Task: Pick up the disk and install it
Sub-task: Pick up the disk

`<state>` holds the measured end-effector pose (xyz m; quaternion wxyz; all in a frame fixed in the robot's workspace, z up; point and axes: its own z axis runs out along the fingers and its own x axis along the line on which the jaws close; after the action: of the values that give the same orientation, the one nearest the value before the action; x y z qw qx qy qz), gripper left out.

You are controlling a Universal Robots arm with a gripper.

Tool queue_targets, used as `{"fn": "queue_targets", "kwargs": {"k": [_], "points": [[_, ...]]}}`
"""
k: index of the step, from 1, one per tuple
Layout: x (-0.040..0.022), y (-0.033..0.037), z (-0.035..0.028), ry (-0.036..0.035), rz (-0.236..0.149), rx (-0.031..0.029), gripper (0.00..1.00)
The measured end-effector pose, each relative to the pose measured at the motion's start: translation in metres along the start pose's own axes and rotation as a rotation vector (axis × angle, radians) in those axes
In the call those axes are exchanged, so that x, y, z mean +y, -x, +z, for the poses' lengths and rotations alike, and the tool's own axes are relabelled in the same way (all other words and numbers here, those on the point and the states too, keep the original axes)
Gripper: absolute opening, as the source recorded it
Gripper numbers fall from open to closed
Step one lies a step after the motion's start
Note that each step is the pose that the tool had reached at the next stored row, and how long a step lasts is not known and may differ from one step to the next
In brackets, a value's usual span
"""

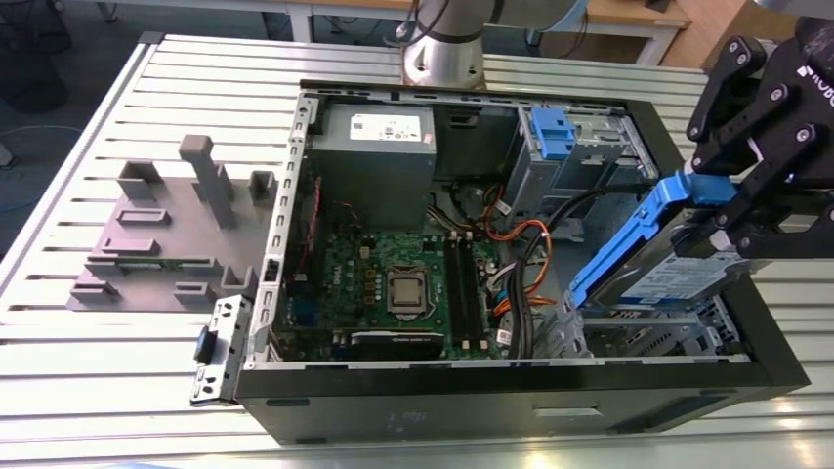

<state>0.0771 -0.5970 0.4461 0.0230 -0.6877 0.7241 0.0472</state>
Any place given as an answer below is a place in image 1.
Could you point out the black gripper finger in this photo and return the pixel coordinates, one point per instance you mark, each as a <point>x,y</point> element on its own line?
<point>763,215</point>
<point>731,98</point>

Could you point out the hard disk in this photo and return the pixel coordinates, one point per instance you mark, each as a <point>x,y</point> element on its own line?
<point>684,278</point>

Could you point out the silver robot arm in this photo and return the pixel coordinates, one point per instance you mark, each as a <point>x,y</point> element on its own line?
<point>444,58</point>

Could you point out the metal disk bay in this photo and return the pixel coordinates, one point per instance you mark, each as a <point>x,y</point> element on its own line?
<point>652,322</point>

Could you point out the wooden cabinet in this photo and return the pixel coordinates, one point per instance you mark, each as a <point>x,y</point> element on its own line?
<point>711,27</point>

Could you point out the metal optical drive cage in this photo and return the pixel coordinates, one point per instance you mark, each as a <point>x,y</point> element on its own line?
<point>587,166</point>

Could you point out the blue drive latch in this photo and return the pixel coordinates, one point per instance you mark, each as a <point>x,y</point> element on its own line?
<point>550,132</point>

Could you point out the black RAM slot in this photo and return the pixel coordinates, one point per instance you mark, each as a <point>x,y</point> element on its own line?
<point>458,293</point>

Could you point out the CPU socket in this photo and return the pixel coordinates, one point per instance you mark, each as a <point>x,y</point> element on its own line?
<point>408,270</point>

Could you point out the silver CPU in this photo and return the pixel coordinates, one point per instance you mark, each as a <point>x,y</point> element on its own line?
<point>406,293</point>

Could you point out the grey power supply unit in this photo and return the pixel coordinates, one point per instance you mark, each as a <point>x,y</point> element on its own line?
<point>374,185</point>

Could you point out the black PC case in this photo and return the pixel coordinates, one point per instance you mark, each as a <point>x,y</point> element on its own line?
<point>457,405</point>

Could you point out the black graphics card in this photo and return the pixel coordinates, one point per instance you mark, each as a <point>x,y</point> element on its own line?
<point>398,340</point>

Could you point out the green motherboard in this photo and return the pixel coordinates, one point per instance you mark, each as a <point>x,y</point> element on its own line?
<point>346,312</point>

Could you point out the hinged metal slot retainer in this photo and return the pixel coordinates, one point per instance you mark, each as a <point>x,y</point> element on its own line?
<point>229,342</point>

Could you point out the grey parts rack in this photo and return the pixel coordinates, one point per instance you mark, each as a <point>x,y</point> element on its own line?
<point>177,244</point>

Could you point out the green RAM stick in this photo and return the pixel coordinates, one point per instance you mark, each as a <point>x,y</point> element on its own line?
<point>164,265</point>

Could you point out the wooden desk white frame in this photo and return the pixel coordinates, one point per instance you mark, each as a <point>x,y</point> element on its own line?
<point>643,14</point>

